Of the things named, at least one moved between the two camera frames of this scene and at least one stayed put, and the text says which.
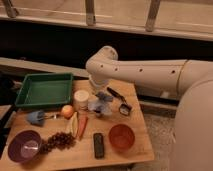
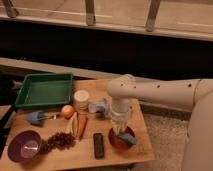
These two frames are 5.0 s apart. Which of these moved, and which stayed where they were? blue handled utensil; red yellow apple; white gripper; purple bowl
Moved: white gripper
Stayed: purple bowl; red yellow apple; blue handled utensil
